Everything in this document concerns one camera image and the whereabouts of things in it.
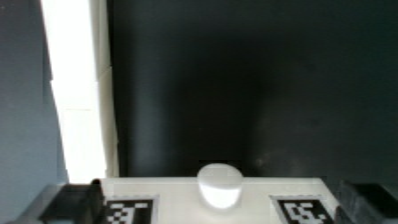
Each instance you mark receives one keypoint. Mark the white drawer tray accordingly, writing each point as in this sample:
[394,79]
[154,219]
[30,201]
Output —
[217,198]

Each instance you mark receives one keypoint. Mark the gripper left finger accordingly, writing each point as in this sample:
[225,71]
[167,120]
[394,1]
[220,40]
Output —
[67,204]

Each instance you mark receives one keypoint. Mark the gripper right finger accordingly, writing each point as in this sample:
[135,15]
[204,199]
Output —
[368,205]

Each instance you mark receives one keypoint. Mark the white front fence bar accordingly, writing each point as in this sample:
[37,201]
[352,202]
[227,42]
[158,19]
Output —
[78,50]

